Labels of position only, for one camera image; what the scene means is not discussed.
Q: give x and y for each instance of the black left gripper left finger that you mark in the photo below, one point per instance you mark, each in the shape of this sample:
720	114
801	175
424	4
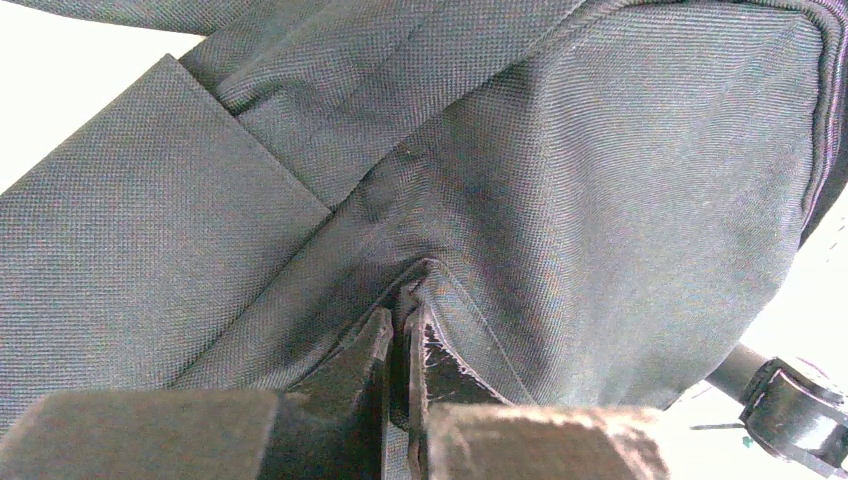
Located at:
329	426

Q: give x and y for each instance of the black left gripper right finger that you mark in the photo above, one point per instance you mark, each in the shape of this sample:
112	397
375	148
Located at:
459	428

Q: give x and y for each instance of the black student backpack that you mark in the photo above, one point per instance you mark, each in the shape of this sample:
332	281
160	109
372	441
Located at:
600	196

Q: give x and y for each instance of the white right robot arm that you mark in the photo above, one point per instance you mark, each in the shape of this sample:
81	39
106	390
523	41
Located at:
789	409

